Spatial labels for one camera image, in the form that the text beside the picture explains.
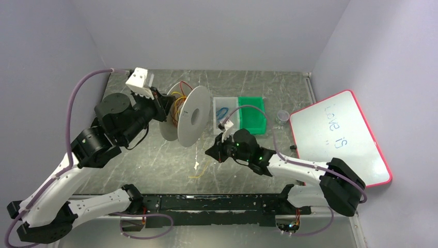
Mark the green plastic bin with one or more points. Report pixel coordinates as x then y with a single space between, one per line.
250 118

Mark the small clear plastic jar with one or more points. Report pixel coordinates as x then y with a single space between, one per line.
282 117

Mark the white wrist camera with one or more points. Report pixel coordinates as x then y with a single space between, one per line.
140 82
226 129

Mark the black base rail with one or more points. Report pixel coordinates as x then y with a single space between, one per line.
232 209

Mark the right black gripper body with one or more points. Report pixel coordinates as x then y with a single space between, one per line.
220 149

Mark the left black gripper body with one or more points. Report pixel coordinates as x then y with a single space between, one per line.
162 106

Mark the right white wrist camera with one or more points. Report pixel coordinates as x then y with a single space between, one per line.
226 129

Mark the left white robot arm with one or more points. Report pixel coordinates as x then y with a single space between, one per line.
49 214

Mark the pink framed whiteboard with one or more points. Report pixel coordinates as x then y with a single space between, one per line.
337 128

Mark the clear white plastic bin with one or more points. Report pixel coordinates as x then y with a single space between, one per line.
222 107

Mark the white cable spool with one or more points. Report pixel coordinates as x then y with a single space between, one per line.
188 115

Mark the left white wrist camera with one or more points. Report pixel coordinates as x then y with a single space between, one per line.
140 82

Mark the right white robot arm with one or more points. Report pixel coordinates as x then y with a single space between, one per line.
330 184

